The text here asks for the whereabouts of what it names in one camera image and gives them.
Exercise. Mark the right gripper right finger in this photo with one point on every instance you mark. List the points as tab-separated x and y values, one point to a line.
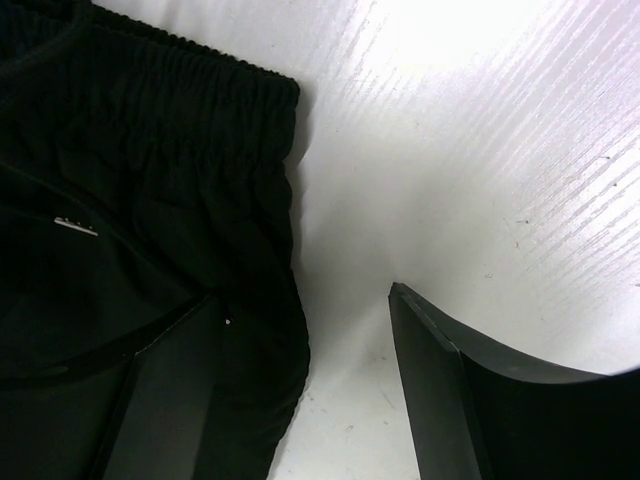
479	409

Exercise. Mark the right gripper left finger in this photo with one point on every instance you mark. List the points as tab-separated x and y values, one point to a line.
158	423

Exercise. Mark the black trousers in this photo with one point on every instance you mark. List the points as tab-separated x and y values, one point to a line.
140	172

